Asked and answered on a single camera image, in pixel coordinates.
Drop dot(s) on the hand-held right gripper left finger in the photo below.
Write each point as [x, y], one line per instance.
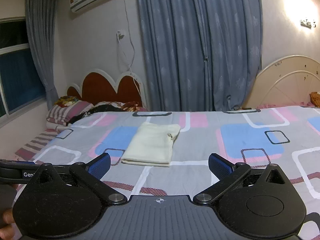
[100, 166]

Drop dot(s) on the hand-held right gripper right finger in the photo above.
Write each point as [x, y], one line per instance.
[220, 166]

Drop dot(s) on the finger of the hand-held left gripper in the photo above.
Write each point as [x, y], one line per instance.
[22, 163]

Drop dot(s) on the cream knitted sweater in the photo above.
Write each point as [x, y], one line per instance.
[150, 145]

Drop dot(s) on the person's left hand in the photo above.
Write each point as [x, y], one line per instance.
[7, 216]

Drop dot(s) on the striped bed sheet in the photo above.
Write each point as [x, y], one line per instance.
[37, 142]

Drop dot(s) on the patterned grey pink bedsheet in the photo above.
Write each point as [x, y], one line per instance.
[200, 140]

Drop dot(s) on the dark cloth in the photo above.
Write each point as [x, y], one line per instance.
[105, 108]

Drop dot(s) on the striped pillow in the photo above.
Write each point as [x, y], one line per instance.
[70, 112]

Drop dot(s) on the red headboard with white trim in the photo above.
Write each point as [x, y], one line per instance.
[100, 87]

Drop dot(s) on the window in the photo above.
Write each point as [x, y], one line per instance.
[17, 80]

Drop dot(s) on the cream arched headboard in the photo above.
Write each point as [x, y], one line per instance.
[287, 87]

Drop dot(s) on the orange cloth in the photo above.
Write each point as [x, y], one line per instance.
[315, 99]

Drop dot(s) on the plain grey window curtain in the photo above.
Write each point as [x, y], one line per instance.
[42, 42]

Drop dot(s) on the blue patterned curtain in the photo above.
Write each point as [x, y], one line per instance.
[175, 42]

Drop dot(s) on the wall socket with plug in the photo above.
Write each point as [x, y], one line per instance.
[120, 35]

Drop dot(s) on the wall lamp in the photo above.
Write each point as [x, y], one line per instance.
[308, 23]

